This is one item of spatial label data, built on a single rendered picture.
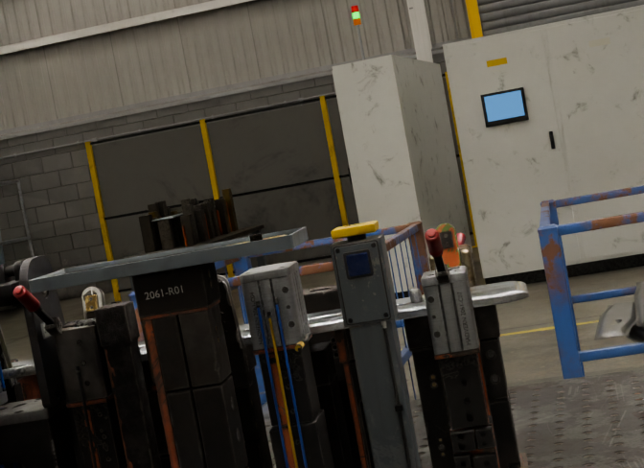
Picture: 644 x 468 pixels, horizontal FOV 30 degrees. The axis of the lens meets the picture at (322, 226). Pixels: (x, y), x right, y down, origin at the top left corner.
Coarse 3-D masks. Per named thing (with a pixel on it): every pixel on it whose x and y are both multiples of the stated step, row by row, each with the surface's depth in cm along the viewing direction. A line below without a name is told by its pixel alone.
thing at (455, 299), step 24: (432, 288) 175; (456, 288) 175; (432, 312) 176; (456, 312) 176; (432, 336) 176; (456, 336) 175; (456, 360) 177; (456, 384) 177; (480, 384) 176; (456, 408) 177; (480, 408) 177; (456, 432) 178; (480, 432) 177; (456, 456) 177; (480, 456) 177
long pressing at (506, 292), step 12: (480, 288) 199; (492, 288) 197; (504, 288) 194; (516, 288) 191; (396, 300) 203; (408, 300) 200; (480, 300) 186; (492, 300) 186; (504, 300) 186; (516, 300) 186; (324, 312) 205; (336, 312) 202; (408, 312) 188; (420, 312) 187; (312, 324) 190; (324, 324) 190; (336, 324) 189; (144, 348) 201; (144, 360) 194
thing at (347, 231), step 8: (352, 224) 166; (360, 224) 162; (368, 224) 160; (376, 224) 162; (336, 232) 161; (344, 232) 161; (352, 232) 161; (360, 232) 160; (368, 232) 160; (352, 240) 162
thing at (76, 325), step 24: (72, 336) 179; (96, 336) 180; (72, 360) 180; (96, 360) 179; (72, 384) 180; (96, 384) 179; (72, 408) 181; (96, 408) 181; (96, 432) 181; (120, 432) 184; (96, 456) 181; (120, 456) 182
